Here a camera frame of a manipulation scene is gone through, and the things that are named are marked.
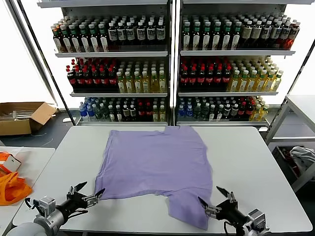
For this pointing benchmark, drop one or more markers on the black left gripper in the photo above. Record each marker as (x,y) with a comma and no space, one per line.
(73,201)

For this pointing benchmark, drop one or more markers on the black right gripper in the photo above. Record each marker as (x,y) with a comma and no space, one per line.
(231,211)

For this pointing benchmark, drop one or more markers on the purple t-shirt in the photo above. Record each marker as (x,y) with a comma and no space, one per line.
(152,162)

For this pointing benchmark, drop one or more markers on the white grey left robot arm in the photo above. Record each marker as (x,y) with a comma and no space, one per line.
(49,221)

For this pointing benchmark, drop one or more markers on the orange plastic bag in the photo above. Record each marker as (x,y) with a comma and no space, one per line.
(12,189)

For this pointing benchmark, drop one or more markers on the small white floor object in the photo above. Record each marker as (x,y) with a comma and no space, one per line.
(66,120)

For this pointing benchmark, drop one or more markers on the black storage crate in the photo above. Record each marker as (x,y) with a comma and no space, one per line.
(279,155)

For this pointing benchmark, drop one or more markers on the clear plastic bag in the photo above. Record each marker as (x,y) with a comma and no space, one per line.
(22,151)

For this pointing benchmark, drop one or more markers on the small white carton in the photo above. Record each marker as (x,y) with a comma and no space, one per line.
(13,162)

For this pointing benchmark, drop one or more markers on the dark green drink bottle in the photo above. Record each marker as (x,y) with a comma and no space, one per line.
(105,113)
(197,112)
(98,113)
(205,113)

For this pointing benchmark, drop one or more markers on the blue drink bottle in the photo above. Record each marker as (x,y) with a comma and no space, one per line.
(189,111)
(181,111)
(83,110)
(90,111)

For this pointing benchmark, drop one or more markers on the red packaged item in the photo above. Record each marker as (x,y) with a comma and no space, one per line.
(286,153)

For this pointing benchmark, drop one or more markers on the dark bottle white cap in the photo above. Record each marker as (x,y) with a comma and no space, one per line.
(220,113)
(119,113)
(112,113)
(133,113)
(126,113)
(227,111)
(212,113)
(234,111)

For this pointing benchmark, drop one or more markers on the white grey crumpled cloth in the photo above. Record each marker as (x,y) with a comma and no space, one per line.
(301,155)

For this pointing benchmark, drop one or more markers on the small red cap cola bottle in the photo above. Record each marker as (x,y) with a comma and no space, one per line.
(242,110)
(148,113)
(249,110)
(141,113)

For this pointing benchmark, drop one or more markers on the open cardboard box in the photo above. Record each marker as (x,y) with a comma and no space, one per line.
(14,127)

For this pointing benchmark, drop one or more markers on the small yellow drink bottle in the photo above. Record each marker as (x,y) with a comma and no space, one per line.
(162,113)
(256,113)
(155,113)
(263,112)

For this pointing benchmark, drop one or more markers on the white tubes bundle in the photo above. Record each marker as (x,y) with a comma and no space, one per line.
(17,115)

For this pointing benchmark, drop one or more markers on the black slanted pole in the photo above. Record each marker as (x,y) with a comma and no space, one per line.
(46,61)
(292,83)

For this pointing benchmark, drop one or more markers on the grey metal shelving unit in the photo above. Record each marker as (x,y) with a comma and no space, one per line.
(236,53)
(110,54)

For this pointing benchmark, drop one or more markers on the green label tea bottle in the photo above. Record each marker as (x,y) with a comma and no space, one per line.
(217,37)
(74,40)
(84,40)
(207,37)
(186,37)
(66,40)
(93,40)
(228,37)
(237,37)
(103,40)
(197,37)

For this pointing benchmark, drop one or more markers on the orange label tea bottle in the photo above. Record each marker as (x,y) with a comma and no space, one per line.
(57,41)

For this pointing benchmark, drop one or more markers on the dark drink bottle white label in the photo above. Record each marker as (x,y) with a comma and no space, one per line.
(150,33)
(130,34)
(112,34)
(141,34)
(121,34)
(160,33)

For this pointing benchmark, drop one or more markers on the dark drink bottle beige label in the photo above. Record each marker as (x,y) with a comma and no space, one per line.
(256,34)
(247,34)

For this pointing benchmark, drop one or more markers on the dark bottle white blue label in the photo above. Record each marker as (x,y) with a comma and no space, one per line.
(285,35)
(266,34)
(276,34)

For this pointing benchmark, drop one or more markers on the red drink bottle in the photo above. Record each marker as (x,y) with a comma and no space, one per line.
(293,37)

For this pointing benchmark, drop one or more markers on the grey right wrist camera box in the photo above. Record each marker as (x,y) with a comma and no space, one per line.
(258,216)

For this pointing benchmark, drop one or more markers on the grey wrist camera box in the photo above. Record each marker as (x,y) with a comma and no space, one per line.
(47,203)
(258,216)

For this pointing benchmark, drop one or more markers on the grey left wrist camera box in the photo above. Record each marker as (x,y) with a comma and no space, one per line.
(47,203)

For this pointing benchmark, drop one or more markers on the white metal frame table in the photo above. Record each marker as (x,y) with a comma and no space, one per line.
(301,103)

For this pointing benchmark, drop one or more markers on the grey slanted frame beam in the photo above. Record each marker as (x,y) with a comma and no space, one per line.
(33,54)

